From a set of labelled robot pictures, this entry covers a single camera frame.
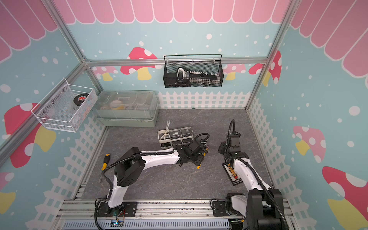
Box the yellow black screwdriver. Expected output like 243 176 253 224
101 154 111 171

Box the socket bit set holder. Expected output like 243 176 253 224
175 68 221 87

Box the white wire wall basket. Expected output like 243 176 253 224
31 79 97 133

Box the green storage box clear lid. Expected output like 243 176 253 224
93 90 159 127

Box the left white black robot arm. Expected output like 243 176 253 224
101 139 208 209

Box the beige toothbrush holder rack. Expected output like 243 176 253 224
158 127 193 150

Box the black red tape roll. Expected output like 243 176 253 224
73 93 89 106

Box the black wire wall basket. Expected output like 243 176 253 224
163 54 224 88

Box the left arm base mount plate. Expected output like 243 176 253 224
97 202 138 218

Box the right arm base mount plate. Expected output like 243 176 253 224
210 199 242 217

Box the beige toothbrush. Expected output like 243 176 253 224
163 120 171 139

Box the yellow toothbrush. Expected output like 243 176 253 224
197 153 206 169

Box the grey toothbrush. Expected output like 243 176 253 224
161 127 169 140

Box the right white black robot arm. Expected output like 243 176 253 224
218 131 289 230

